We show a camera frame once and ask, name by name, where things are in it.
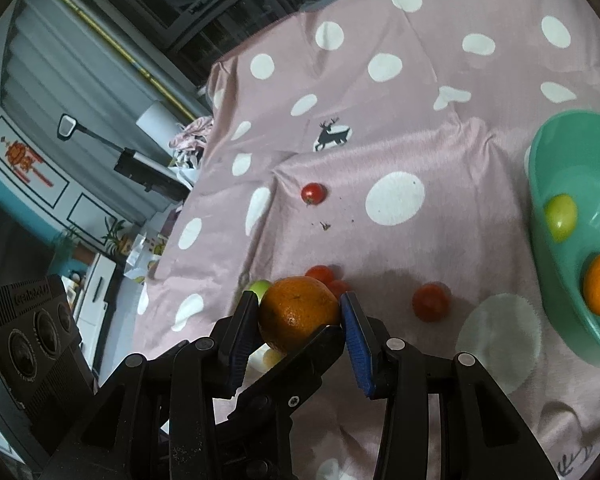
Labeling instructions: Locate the pale yellow fruit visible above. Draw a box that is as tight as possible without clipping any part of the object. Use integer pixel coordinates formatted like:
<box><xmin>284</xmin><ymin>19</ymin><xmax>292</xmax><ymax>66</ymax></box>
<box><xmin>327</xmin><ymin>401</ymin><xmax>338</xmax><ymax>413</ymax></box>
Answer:
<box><xmin>250</xmin><ymin>347</ymin><xmax>286</xmax><ymax>372</ymax></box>

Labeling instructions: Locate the printed cardboard box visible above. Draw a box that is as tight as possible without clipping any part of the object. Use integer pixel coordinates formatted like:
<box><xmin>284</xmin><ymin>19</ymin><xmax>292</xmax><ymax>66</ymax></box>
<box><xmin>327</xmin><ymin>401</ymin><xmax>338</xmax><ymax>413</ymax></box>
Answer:
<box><xmin>125</xmin><ymin>232</ymin><xmax>166</xmax><ymax>281</ymax></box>

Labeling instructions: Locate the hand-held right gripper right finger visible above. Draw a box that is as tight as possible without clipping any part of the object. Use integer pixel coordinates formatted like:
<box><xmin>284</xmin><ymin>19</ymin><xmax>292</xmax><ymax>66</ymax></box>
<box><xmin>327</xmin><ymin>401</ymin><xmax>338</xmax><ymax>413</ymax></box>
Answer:
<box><xmin>340</xmin><ymin>292</ymin><xmax>556</xmax><ymax>480</ymax></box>

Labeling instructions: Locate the red wall decoration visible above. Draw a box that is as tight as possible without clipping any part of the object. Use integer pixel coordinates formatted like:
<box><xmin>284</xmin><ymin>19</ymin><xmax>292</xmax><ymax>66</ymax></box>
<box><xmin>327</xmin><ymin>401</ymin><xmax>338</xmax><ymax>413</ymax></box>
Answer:
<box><xmin>0</xmin><ymin>135</ymin><xmax>56</xmax><ymax>188</ymax></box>

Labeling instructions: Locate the white television cabinet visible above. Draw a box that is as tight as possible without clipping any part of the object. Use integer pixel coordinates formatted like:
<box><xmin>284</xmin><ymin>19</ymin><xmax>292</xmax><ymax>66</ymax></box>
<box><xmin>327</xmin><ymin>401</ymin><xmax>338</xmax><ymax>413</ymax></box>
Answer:
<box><xmin>72</xmin><ymin>252</ymin><xmax>118</xmax><ymax>331</ymax></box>

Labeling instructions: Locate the white column air conditioner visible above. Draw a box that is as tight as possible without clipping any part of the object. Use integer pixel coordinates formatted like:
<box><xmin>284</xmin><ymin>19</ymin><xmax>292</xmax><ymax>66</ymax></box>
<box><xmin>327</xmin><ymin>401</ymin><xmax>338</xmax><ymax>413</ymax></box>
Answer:
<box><xmin>136</xmin><ymin>101</ymin><xmax>186</xmax><ymax>148</ymax></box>

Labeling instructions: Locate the potted green plant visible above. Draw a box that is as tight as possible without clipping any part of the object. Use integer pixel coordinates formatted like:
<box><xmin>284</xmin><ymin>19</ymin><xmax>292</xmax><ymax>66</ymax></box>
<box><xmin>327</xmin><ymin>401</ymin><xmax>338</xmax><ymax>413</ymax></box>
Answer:
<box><xmin>102</xmin><ymin>217</ymin><xmax>127</xmax><ymax>256</ymax></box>

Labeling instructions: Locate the gold curtain pole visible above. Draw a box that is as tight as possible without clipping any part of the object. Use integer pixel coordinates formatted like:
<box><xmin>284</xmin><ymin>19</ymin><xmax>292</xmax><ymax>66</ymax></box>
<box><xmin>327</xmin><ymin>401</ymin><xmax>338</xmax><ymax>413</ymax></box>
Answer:
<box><xmin>37</xmin><ymin>0</ymin><xmax>206</xmax><ymax>116</ymax></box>

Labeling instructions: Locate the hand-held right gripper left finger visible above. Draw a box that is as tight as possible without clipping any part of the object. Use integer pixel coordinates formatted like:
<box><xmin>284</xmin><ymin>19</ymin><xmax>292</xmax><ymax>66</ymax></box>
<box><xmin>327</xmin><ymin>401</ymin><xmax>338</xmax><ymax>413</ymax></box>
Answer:
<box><xmin>40</xmin><ymin>291</ymin><xmax>260</xmax><ymax>480</ymax></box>

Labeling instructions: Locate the grey curtain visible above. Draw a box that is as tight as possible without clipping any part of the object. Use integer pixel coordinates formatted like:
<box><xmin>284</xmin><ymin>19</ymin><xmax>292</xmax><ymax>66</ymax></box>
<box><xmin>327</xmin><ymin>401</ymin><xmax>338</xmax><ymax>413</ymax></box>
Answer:
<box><xmin>0</xmin><ymin>0</ymin><xmax>211</xmax><ymax>221</ymax></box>

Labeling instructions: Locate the black upright vacuum cleaner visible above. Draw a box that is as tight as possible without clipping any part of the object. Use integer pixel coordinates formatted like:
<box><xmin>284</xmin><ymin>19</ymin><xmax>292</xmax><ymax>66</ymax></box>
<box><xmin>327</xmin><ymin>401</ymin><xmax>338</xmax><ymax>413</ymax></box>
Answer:
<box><xmin>57</xmin><ymin>115</ymin><xmax>191</xmax><ymax>198</ymax></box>

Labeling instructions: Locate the pink polka dot blanket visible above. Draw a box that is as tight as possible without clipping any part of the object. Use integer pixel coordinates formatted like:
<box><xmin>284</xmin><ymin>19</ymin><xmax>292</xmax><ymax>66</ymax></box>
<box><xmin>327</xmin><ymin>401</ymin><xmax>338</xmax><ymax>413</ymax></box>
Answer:
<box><xmin>130</xmin><ymin>0</ymin><xmax>600</xmax><ymax>480</ymax></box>

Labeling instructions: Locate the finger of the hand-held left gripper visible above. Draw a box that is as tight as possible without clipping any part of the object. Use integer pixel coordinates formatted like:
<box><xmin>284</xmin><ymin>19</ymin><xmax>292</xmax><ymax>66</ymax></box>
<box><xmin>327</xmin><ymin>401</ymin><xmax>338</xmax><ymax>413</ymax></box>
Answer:
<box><xmin>170</xmin><ymin>325</ymin><xmax>344</xmax><ymax>480</ymax></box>

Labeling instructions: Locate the green plastic bowl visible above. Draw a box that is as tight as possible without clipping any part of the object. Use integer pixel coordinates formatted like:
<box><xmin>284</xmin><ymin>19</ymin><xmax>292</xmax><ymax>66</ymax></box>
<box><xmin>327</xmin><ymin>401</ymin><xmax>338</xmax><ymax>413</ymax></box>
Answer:
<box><xmin>527</xmin><ymin>109</ymin><xmax>600</xmax><ymax>367</ymax></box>

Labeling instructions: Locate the pile of pink clothes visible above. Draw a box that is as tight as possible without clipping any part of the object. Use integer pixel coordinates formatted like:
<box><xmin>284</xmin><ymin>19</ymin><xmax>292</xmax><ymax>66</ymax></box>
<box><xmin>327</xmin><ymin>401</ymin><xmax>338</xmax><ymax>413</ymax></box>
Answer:
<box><xmin>169</xmin><ymin>116</ymin><xmax>213</xmax><ymax>168</ymax></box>

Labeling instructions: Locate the black television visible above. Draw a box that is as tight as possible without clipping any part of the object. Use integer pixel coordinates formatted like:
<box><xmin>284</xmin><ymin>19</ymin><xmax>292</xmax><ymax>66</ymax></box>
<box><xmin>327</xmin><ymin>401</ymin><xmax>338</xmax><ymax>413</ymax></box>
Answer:
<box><xmin>0</xmin><ymin>200</ymin><xmax>61</xmax><ymax>291</ymax></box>

